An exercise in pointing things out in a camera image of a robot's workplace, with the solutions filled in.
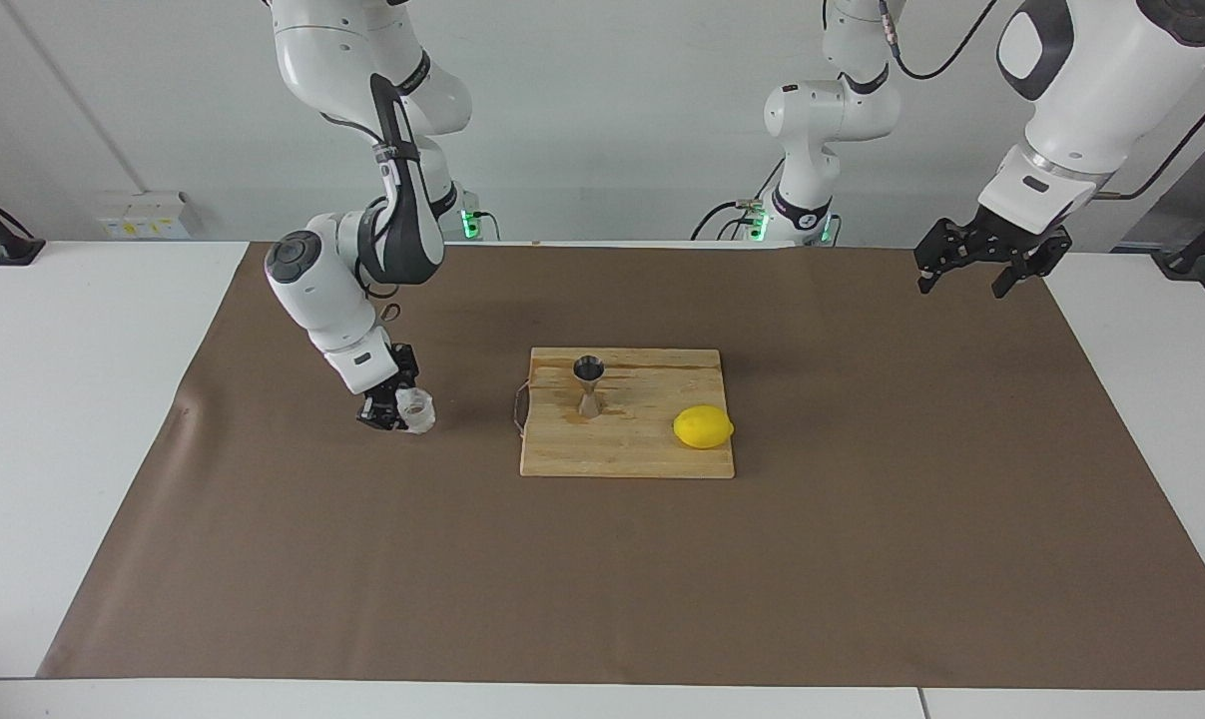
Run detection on steel jigger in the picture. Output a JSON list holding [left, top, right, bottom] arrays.
[[573, 357, 606, 418]]

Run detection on white wall socket box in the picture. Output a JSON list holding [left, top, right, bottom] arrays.
[[96, 192, 192, 239]]

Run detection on wooden cutting board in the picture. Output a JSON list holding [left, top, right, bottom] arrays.
[[514, 347, 736, 480]]

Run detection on black stand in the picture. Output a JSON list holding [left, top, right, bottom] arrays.
[[1161, 200, 1205, 279], [0, 183, 46, 267]]

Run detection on black left arm base cable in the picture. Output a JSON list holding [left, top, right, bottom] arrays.
[[690, 185, 785, 243]]

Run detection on brown paper table mat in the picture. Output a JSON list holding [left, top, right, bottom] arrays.
[[38, 240, 1205, 690]]

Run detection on yellow lemon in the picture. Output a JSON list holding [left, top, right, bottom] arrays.
[[673, 404, 736, 450]]

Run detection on clear glass cup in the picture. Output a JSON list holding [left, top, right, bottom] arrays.
[[394, 388, 436, 436]]

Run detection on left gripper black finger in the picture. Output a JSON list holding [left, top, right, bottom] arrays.
[[913, 218, 972, 296], [991, 232, 1072, 299]]

